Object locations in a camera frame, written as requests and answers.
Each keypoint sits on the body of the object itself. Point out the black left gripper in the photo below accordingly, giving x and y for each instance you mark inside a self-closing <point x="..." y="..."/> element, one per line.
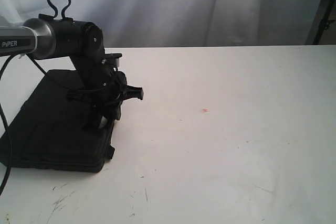
<point x="110" y="96"/>

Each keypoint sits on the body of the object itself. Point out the black plastic tool case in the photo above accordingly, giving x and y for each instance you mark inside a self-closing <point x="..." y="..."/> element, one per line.
<point x="47" y="131"/>

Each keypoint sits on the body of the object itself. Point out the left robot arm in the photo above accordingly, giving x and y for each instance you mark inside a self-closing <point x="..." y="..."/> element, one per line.
<point x="48" y="38"/>

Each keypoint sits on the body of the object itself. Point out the white backdrop curtain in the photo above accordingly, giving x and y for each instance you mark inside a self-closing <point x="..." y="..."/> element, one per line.
<point x="182" y="23"/>

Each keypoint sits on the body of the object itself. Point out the black metal stand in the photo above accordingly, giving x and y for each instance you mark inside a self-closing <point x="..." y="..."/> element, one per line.
<point x="325" y="21"/>

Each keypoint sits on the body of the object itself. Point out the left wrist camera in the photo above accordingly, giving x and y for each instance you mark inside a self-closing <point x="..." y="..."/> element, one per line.
<point x="112" y="59"/>

